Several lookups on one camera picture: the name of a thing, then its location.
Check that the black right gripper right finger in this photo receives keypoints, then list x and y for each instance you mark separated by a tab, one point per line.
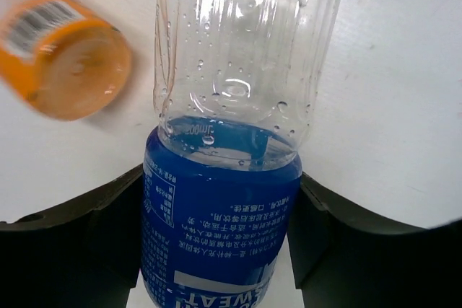
344	255

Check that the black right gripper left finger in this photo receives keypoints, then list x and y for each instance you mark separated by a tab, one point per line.
85	252

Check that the clear bottle blue label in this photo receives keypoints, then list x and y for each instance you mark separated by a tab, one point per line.
235	83

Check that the orange juice bottle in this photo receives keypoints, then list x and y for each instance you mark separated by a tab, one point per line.
61	58

